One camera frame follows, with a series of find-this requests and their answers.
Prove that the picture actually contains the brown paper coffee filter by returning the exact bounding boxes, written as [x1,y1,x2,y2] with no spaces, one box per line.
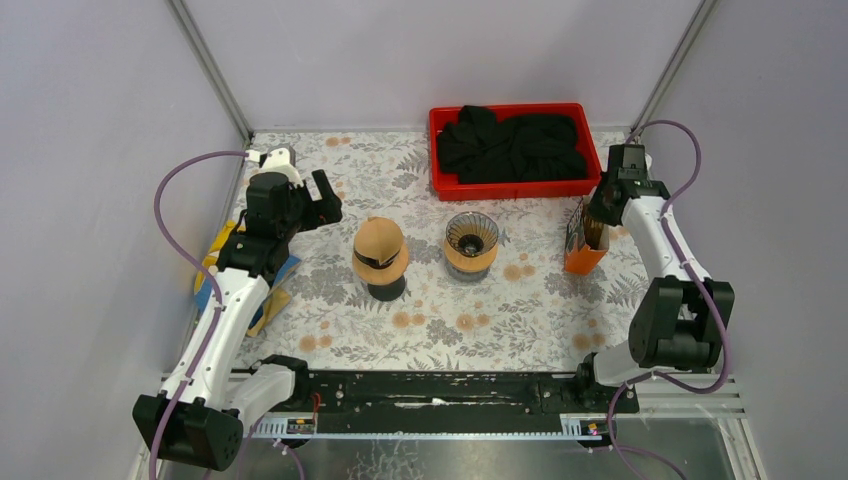
[353,217,404,260]

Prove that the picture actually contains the dark glass carafe red rim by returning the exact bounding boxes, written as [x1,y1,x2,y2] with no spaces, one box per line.
[367,276,406,302]

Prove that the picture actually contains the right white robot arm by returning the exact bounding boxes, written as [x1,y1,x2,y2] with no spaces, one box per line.
[573,144,735,412]

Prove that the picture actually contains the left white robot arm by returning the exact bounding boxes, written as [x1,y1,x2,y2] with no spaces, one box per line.
[132,170,342,471]

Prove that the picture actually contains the yellow blue cartoon book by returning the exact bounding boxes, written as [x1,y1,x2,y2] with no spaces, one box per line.
[193,220,301,338]

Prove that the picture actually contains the floral table mat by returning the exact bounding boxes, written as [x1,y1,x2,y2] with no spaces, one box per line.
[234,131,650,371]

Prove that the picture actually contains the red plastic bin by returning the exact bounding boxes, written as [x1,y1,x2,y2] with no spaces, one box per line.
[429,103,601,201]

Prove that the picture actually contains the black cloth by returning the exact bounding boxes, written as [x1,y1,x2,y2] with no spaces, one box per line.
[436,106,588,184]

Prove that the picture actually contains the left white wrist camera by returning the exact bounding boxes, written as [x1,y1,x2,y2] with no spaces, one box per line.
[246,145,304,187]

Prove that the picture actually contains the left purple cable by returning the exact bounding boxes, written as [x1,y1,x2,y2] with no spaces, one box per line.
[146,150,256,480]

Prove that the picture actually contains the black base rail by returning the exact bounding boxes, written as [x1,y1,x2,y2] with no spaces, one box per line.
[271,370,639,437]

